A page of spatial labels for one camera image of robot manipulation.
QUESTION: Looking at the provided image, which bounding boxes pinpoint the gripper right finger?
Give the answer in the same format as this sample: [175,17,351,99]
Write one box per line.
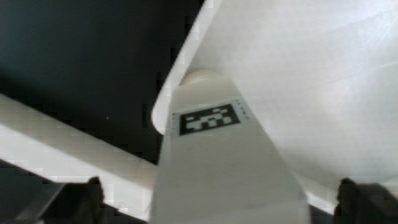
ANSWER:
[334,178,398,224]

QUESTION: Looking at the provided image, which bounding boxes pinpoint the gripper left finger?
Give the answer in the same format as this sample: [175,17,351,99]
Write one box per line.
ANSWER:
[10,177,106,224]

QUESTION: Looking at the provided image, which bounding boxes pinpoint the white desk top tray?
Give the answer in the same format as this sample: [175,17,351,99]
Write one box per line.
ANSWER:
[149,0,398,214]

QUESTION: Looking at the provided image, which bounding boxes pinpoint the white front fence wall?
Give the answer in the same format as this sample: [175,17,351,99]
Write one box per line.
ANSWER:
[0,94,156,221]

